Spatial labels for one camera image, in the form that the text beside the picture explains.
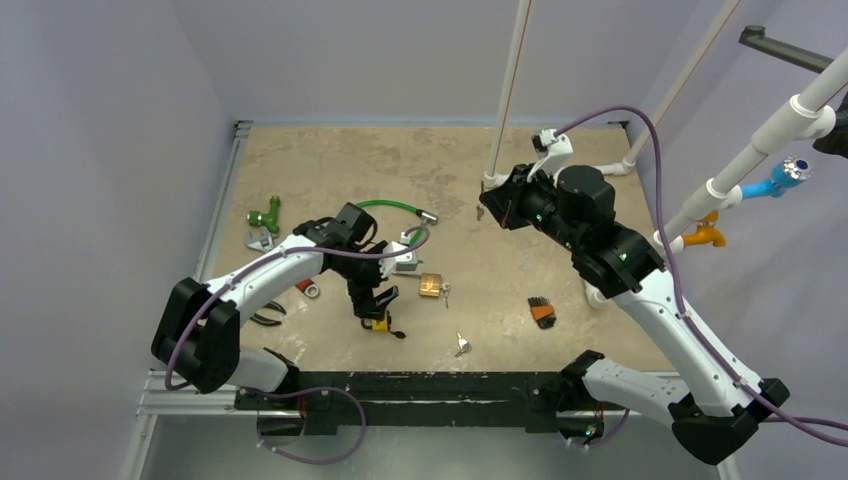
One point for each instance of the black pliers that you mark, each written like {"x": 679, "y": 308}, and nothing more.
{"x": 270, "y": 315}

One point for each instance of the red adjustable wrench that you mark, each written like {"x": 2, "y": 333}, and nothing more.
{"x": 264, "y": 243}

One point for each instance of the small yellow padlock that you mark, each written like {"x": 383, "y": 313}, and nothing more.
{"x": 381, "y": 325}

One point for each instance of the black overhead bar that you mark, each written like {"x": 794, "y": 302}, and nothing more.
{"x": 754, "y": 37}

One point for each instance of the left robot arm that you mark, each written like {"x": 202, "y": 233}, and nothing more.
{"x": 198, "y": 336}

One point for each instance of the blue faucet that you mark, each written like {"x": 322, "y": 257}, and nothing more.
{"x": 790, "y": 173}

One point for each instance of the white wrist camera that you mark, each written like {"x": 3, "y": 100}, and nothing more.
{"x": 553, "y": 150}
{"x": 399, "y": 257}

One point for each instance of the orange faucet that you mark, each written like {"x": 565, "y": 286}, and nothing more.
{"x": 706, "y": 232}

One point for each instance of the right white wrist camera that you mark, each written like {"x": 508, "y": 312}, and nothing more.
{"x": 553, "y": 150}

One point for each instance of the green cable lock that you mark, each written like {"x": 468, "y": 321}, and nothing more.
{"x": 426, "y": 217}

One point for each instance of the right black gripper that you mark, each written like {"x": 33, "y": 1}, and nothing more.
{"x": 502, "y": 204}

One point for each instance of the green hose nozzle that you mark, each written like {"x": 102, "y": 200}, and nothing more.
{"x": 269, "y": 219}

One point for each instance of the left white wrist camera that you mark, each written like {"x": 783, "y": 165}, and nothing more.
{"x": 399, "y": 257}

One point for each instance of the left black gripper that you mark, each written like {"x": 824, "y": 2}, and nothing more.
{"x": 364, "y": 302}

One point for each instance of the large brass padlock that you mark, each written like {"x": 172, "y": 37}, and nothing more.
{"x": 430, "y": 284}

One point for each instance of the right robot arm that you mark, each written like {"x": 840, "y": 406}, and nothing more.
{"x": 718, "y": 403}

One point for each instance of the orange hex key set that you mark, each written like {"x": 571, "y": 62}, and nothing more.
{"x": 542, "y": 312}

